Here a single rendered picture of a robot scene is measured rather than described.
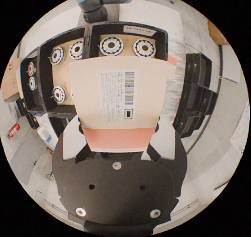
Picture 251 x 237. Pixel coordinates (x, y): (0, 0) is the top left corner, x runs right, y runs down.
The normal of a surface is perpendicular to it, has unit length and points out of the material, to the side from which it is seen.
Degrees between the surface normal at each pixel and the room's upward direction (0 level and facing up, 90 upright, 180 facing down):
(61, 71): 0
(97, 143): 0
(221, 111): 90
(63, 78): 0
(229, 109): 90
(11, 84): 77
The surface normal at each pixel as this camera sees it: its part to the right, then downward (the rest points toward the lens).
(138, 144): 0.04, 0.48
